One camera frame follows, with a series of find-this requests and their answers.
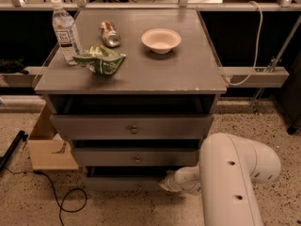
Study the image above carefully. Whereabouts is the clear plastic water bottle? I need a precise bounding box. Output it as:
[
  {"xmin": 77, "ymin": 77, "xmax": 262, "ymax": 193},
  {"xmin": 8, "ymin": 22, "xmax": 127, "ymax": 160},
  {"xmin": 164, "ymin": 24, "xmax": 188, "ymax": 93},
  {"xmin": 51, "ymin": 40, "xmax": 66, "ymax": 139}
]
[{"xmin": 51, "ymin": 0, "xmax": 82, "ymax": 66}]

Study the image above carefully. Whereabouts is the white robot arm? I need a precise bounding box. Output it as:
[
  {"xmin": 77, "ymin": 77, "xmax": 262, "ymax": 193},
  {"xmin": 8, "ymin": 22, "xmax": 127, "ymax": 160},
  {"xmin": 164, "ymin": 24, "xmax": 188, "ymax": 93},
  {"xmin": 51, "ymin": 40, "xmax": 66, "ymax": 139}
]
[{"xmin": 160, "ymin": 133, "xmax": 281, "ymax": 226}]

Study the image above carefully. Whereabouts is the black pole on floor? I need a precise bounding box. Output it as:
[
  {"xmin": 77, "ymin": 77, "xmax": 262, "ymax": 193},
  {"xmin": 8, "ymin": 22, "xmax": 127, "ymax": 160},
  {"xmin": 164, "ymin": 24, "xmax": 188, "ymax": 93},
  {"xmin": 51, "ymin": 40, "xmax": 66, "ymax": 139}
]
[{"xmin": 0, "ymin": 130, "xmax": 26, "ymax": 172}]

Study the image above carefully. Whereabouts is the white paper bowl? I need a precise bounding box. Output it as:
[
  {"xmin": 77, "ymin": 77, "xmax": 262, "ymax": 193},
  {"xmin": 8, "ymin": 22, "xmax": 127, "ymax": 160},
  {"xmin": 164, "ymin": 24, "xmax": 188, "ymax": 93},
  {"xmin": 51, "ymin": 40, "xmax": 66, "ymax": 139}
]
[{"xmin": 141, "ymin": 28, "xmax": 182, "ymax": 55}]

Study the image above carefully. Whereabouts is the grey top drawer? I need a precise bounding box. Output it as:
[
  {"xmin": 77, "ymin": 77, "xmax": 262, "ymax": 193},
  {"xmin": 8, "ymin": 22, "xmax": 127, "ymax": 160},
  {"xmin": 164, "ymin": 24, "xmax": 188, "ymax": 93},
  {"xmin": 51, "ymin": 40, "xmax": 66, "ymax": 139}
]
[{"xmin": 51, "ymin": 115, "xmax": 213, "ymax": 140}]

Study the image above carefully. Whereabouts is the grey middle drawer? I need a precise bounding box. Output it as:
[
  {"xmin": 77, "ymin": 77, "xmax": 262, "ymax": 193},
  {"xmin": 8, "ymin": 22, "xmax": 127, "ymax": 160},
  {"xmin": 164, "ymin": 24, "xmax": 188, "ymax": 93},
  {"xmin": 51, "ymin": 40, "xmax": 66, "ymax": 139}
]
[{"xmin": 73, "ymin": 148, "xmax": 198, "ymax": 167}]

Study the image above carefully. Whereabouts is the green chip bag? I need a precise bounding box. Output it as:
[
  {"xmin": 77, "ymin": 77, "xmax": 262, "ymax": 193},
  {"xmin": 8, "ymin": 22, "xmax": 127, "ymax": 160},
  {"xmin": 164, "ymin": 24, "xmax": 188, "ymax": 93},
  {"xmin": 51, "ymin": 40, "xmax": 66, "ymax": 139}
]
[{"xmin": 73, "ymin": 44, "xmax": 126, "ymax": 75}]

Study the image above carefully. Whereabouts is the grey drawer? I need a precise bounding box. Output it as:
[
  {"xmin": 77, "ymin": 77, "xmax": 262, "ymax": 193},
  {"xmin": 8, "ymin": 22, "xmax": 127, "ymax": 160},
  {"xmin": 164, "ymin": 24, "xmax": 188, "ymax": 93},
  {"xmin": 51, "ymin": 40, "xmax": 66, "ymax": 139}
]
[
  {"xmin": 83, "ymin": 166, "xmax": 175, "ymax": 191},
  {"xmin": 51, "ymin": 115, "xmax": 213, "ymax": 140},
  {"xmin": 73, "ymin": 148, "xmax": 198, "ymax": 167}
]

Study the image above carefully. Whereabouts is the black floor cable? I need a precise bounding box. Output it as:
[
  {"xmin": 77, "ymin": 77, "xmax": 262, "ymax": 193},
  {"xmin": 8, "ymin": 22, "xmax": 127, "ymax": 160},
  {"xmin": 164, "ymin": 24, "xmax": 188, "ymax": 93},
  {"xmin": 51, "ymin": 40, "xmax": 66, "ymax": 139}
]
[{"xmin": 4, "ymin": 167, "xmax": 88, "ymax": 226}]

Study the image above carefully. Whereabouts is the grey drawer cabinet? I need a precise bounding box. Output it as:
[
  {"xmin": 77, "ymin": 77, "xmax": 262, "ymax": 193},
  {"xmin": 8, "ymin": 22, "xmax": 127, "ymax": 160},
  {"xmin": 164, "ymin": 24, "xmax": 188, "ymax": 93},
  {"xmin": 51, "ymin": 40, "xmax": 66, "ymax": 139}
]
[{"xmin": 34, "ymin": 8, "xmax": 228, "ymax": 186}]

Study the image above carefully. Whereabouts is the grey bottom drawer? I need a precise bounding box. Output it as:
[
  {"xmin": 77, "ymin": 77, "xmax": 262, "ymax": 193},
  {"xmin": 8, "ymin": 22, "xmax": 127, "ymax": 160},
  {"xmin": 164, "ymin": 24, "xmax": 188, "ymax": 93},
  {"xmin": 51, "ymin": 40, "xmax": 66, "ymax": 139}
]
[{"xmin": 83, "ymin": 166, "xmax": 175, "ymax": 191}]

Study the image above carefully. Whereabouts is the white hanging cable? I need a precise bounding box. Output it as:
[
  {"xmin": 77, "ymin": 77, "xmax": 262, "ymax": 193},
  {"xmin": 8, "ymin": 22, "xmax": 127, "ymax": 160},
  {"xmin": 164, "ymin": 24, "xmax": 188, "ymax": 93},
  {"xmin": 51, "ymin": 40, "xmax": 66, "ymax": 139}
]
[{"xmin": 225, "ymin": 0, "xmax": 264, "ymax": 87}]

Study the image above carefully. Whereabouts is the cardboard box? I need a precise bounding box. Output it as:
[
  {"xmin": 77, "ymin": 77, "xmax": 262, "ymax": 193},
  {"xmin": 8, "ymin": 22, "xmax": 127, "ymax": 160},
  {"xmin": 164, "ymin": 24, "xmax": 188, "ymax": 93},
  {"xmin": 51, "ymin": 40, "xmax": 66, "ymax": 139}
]
[{"xmin": 27, "ymin": 105, "xmax": 78, "ymax": 170}]

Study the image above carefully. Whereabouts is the crushed metal can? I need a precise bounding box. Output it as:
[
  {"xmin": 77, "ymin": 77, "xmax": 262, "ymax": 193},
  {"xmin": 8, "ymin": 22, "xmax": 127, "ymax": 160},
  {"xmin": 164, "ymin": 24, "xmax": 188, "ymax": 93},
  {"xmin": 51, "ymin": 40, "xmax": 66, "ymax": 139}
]
[{"xmin": 100, "ymin": 21, "xmax": 120, "ymax": 48}]

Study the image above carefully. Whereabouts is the black object on rail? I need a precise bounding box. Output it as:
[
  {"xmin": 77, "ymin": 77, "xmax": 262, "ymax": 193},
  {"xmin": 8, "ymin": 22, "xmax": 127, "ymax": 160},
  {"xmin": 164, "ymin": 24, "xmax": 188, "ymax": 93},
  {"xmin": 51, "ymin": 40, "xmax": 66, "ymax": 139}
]
[{"xmin": 0, "ymin": 59, "xmax": 29, "ymax": 74}]

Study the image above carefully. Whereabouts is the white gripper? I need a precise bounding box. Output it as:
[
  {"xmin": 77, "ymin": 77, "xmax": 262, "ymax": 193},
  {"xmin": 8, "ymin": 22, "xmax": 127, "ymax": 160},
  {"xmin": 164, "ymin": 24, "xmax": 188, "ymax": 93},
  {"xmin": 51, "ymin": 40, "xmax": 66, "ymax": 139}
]
[{"xmin": 159, "ymin": 169, "xmax": 183, "ymax": 192}]

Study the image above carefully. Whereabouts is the metal railing frame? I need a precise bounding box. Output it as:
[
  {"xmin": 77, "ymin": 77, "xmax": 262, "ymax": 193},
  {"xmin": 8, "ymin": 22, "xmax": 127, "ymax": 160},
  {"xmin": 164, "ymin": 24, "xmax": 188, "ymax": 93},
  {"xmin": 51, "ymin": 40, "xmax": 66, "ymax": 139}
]
[{"xmin": 0, "ymin": 0, "xmax": 301, "ymax": 89}]

